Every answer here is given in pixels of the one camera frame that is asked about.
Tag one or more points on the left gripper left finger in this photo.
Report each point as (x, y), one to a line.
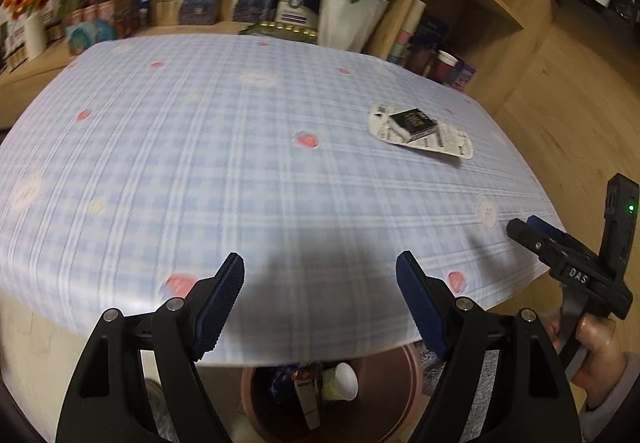
(106, 400)

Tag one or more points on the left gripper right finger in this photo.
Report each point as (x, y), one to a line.
(502, 380)

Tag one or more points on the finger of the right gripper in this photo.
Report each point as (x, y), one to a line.
(545, 228)

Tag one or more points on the white printed blister card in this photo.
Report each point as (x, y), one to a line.
(446, 140)

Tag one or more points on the black cigarette pack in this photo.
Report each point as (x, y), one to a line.
(411, 125)

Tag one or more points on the brown round trash bin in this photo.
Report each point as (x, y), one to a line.
(370, 399)

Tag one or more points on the right hand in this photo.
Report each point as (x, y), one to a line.
(605, 362)

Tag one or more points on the red paper cup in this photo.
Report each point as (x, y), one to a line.
(443, 65)

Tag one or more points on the blue plaid tablecloth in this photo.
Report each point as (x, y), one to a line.
(153, 158)

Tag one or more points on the blue milk box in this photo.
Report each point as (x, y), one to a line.
(303, 13)

